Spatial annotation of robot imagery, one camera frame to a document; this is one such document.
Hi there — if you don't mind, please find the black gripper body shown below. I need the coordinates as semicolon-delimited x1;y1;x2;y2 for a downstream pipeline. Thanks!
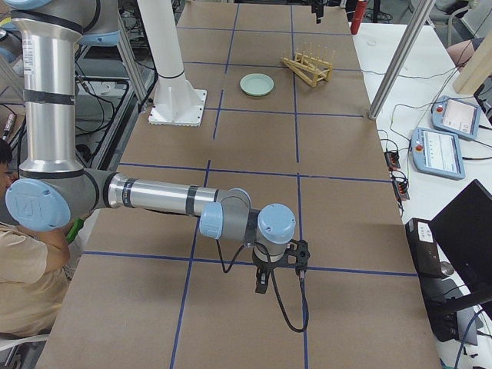
254;244;287;264

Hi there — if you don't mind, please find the light green plate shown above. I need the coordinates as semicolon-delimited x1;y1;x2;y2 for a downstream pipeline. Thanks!
239;73;274;97

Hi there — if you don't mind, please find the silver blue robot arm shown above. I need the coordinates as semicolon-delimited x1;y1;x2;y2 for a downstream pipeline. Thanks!
5;1;295;293

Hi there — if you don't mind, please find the black desktop computer box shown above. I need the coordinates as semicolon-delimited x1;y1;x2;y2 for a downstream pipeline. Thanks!
405;218;454;278

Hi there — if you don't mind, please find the wooden dish rack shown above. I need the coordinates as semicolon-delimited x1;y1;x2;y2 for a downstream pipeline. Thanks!
281;42;333;88

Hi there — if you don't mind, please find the black computer monitor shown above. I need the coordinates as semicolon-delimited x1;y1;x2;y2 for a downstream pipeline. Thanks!
430;179;491;292

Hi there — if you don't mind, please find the near teach pendant tablet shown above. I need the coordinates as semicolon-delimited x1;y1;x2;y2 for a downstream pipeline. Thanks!
411;128;465;180

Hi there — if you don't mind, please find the teach pendant tablet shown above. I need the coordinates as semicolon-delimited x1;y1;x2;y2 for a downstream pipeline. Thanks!
411;128;465;180
431;95;481;141

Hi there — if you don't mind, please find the seated person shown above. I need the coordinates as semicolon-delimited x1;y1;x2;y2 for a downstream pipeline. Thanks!
0;138;72;339

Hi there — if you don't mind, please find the far teach pendant tablet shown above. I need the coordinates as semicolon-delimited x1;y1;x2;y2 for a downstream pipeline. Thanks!
431;95;481;141

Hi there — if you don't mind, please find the red cylinder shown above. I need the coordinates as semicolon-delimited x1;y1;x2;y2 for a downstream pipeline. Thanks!
351;0;367;35

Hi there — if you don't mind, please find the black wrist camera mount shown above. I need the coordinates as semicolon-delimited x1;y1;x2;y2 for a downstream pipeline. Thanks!
274;239;311;280

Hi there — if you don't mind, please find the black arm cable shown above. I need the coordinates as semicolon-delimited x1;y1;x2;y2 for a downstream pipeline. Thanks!
214;194;311;334

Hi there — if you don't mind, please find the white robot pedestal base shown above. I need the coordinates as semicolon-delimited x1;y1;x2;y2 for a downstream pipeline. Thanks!
138;1;207;127

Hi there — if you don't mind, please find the aluminium table frame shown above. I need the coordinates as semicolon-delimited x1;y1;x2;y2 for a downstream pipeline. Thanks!
75;1;155;170

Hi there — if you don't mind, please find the aluminium frame post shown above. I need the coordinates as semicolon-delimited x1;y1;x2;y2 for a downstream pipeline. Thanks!
368;0;435;120

